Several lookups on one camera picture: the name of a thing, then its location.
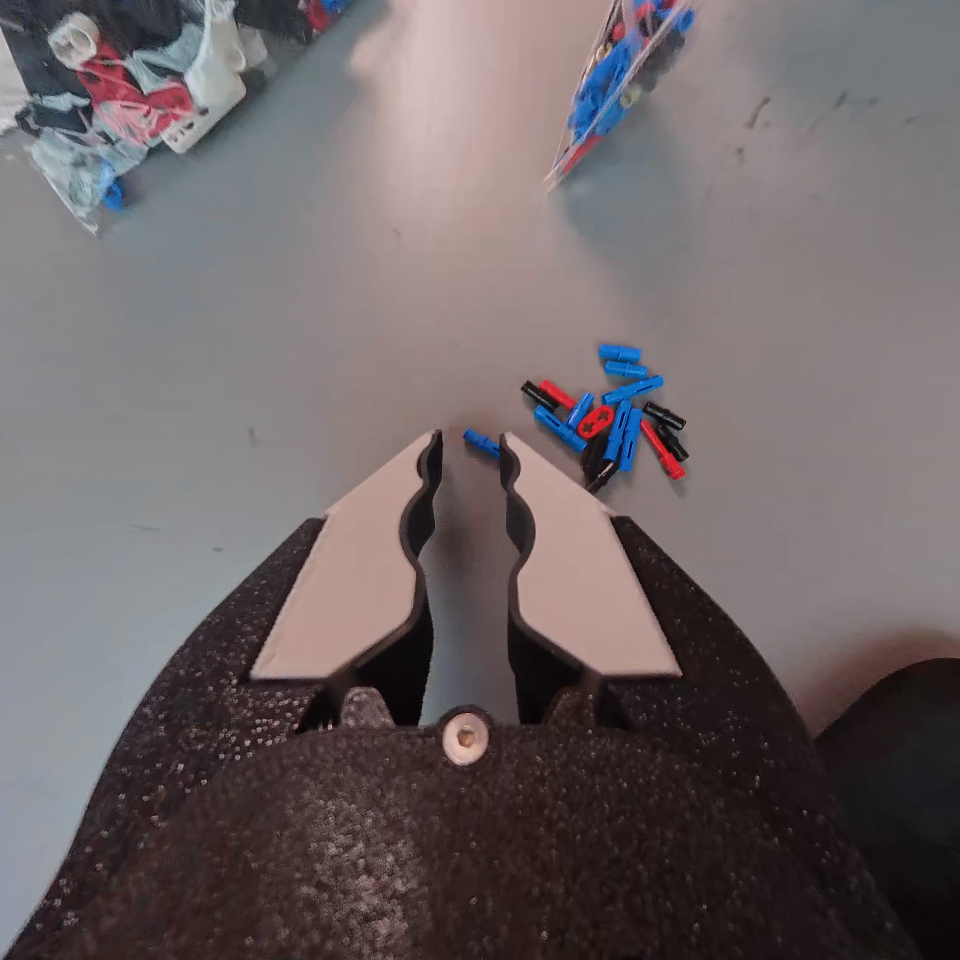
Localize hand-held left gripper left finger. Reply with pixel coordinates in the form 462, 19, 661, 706
249, 429, 444, 725

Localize pile of small toy pins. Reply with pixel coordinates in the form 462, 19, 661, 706
520, 343, 690, 495

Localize dark cloth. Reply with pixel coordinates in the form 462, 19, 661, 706
813, 657, 960, 960

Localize small clear bag of pins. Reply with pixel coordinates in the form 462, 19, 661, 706
543, 0, 700, 192

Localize red and blue toy parts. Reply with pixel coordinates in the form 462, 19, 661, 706
298, 0, 355, 33

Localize grey desk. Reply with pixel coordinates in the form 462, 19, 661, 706
0, 0, 960, 954

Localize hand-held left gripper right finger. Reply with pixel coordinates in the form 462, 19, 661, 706
498, 431, 684, 726

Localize large clear bag of toy parts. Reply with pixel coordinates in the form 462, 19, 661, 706
0, 0, 270, 235

